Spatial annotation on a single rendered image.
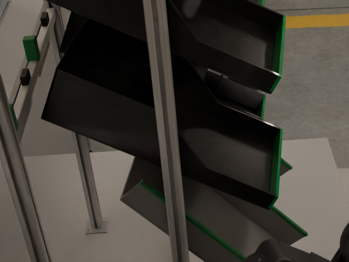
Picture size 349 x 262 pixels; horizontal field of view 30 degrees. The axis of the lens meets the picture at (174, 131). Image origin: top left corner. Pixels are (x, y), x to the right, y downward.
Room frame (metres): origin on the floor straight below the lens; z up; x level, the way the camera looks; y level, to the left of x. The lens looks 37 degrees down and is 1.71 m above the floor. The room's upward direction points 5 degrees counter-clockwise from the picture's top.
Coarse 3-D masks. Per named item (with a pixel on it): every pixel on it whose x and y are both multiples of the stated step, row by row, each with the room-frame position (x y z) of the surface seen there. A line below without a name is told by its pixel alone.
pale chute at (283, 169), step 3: (282, 159) 0.81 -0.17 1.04; (282, 162) 0.81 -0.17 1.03; (285, 162) 0.81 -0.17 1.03; (282, 165) 0.81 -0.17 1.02; (285, 165) 0.81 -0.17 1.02; (288, 165) 0.81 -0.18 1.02; (282, 168) 0.81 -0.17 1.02; (285, 168) 0.81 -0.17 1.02; (288, 168) 0.81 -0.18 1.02; (291, 168) 0.81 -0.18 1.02; (282, 171) 0.81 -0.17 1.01; (285, 171) 0.81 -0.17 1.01; (282, 174) 0.81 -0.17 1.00
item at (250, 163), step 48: (96, 48) 0.72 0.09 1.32; (144, 48) 0.70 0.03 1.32; (48, 96) 0.60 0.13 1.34; (96, 96) 0.58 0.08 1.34; (144, 96) 0.68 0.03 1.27; (192, 96) 0.69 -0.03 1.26; (144, 144) 0.57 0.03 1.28; (192, 144) 0.62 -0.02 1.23; (240, 144) 0.64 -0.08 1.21; (240, 192) 0.55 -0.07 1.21
